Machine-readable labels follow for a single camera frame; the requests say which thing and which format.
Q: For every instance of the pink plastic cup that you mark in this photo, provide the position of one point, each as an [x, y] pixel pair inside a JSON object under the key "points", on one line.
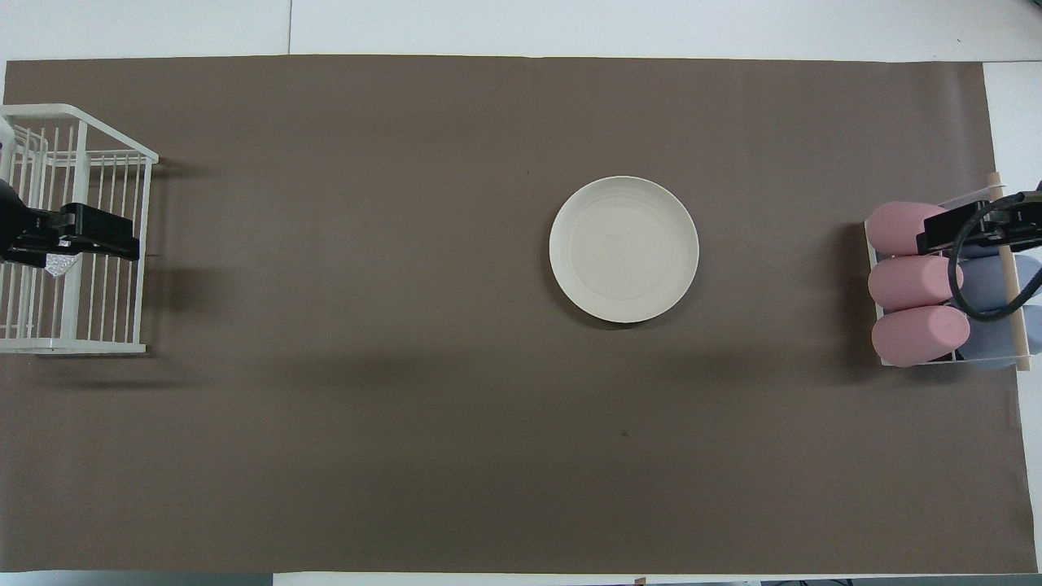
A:
{"points": [[895, 228], [912, 282], [920, 335]]}

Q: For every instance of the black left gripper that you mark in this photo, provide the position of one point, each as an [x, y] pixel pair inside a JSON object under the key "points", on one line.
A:
{"points": [[15, 228]]}

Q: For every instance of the cream round plate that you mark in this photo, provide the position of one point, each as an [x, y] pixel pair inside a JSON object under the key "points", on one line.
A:
{"points": [[623, 250]]}

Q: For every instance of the brown table mat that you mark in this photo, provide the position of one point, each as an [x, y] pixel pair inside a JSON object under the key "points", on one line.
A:
{"points": [[407, 456]]}

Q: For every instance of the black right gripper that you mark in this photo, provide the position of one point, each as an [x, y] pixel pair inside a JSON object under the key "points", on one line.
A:
{"points": [[1013, 221]]}

